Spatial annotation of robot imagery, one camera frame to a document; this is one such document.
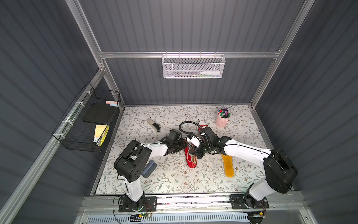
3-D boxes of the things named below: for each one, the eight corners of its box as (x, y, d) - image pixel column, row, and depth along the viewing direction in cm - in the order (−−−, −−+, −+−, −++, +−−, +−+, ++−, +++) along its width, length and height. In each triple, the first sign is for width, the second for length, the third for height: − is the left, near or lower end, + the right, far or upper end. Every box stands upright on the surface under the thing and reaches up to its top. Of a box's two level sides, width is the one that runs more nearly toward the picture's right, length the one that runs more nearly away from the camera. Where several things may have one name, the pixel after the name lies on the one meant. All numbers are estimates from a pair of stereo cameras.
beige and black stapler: (146, 122, 111) (145, 119, 108) (150, 120, 113) (149, 116, 109) (158, 133, 105) (157, 129, 101) (161, 130, 107) (160, 127, 103)
